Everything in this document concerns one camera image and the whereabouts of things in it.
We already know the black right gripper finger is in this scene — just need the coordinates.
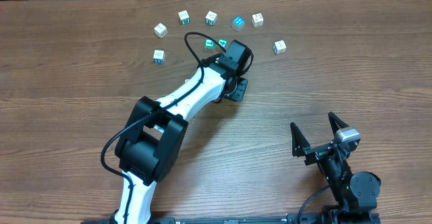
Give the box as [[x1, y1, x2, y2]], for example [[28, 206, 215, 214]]
[[290, 122, 311, 157], [328, 111, 349, 136]]

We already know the green top block number 4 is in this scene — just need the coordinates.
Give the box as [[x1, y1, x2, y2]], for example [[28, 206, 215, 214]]
[[215, 38, 227, 51]]

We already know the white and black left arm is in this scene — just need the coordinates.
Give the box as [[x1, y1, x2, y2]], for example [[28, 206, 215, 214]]
[[109, 40, 252, 223]]

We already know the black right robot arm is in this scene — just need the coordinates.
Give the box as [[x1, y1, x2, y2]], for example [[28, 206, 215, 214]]
[[286, 111, 381, 224]]

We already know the green top block letter L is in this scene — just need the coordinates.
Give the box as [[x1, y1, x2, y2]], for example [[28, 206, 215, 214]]
[[204, 38, 215, 53]]

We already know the blue top wooden block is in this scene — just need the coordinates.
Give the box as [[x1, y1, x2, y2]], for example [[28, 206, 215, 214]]
[[232, 16, 245, 31]]

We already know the wooden block teal side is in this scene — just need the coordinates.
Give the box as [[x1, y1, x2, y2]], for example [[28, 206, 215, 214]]
[[205, 11, 217, 26]]

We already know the wooden block blue side right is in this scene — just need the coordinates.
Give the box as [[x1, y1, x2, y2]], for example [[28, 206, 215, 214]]
[[273, 40, 287, 55]]

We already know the wooden block blue side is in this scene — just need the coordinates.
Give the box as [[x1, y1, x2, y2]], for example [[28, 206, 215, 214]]
[[273, 40, 287, 55], [153, 50, 166, 64]]

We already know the wooden block black drawing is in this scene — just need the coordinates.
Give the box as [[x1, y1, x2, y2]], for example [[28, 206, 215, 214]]
[[252, 13, 264, 28]]

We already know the wooden block green letter side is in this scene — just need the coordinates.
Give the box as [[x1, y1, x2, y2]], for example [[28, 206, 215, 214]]
[[178, 10, 190, 25]]

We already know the wooden block blue side left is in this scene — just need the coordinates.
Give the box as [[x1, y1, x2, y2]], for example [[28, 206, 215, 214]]
[[153, 50, 166, 64]]

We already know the plain wooden block far left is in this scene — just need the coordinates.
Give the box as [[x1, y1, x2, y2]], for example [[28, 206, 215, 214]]
[[154, 23, 167, 38]]

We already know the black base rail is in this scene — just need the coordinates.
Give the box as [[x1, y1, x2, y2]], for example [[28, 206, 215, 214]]
[[80, 212, 381, 224]]

